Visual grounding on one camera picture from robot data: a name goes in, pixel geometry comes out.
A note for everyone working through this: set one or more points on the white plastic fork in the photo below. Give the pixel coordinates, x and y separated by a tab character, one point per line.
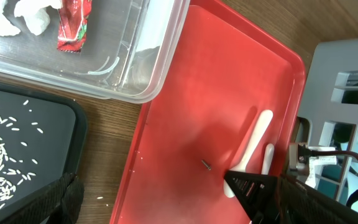
267	161

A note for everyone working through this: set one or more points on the red serving tray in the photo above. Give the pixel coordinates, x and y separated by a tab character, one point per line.
224	73

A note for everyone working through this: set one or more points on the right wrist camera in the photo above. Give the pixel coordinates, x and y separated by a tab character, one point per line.
305	167

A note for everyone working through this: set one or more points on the grey dishwasher rack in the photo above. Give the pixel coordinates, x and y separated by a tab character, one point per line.
329	105

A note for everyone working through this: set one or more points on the white tissue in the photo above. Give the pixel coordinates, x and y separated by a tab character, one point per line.
32	11

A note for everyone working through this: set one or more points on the small metal screw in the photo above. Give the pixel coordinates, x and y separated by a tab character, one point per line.
206	164

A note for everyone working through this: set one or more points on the white plastic spoon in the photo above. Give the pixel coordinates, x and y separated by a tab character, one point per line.
260	128

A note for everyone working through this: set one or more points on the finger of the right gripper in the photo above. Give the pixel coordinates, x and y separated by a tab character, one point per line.
256	194

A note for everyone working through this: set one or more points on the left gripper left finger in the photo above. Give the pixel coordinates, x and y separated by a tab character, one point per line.
58	202

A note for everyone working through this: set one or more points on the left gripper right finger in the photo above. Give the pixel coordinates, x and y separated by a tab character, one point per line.
299	203

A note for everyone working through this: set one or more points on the clear plastic bin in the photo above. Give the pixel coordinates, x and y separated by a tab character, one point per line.
126	56

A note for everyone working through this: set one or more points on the black waste tray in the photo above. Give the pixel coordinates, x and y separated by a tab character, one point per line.
51	136

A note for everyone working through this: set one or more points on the red snack wrapper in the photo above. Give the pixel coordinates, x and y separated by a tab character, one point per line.
73	25

